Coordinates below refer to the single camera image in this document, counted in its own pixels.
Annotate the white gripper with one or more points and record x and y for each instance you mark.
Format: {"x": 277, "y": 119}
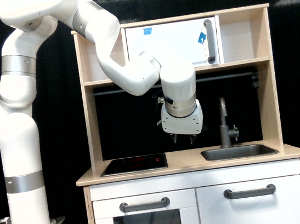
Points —
{"x": 191, "y": 125}

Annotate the white microwave door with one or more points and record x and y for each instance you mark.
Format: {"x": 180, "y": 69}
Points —
{"x": 181, "y": 36}

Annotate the grey microwave door handle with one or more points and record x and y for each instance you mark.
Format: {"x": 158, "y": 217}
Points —
{"x": 210, "y": 38}

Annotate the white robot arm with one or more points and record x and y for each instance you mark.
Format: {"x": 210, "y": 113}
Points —
{"x": 33, "y": 22}

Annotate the white oven door with window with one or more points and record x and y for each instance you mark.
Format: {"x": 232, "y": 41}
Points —
{"x": 182, "y": 209}

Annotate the white cabinet door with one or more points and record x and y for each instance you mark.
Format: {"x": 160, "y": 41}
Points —
{"x": 282, "y": 207}

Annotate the grey toy faucet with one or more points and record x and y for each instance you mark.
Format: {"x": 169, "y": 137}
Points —
{"x": 225, "y": 132}

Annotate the black toy stove top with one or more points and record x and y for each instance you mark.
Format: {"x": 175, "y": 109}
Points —
{"x": 136, "y": 164}

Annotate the grey toy sink basin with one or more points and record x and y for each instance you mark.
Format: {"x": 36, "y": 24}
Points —
{"x": 245, "y": 151}

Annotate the blue tape piece right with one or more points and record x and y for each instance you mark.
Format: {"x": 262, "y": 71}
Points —
{"x": 202, "y": 38}

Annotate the blue tape piece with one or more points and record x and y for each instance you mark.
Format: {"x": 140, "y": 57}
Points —
{"x": 147, "y": 31}
{"x": 202, "y": 38}

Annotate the blue tape piece top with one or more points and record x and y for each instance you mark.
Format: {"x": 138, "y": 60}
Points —
{"x": 147, "y": 31}

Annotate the grey oven door handle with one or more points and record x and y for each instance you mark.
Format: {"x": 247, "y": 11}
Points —
{"x": 163, "y": 203}

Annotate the wooden toy kitchen frame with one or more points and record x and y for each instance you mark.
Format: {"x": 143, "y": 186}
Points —
{"x": 247, "y": 43}

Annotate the grey hanging rail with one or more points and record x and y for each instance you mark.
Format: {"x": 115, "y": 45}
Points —
{"x": 198, "y": 80}

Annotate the grey cabinet door handle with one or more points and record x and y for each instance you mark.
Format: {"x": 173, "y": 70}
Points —
{"x": 269, "y": 189}

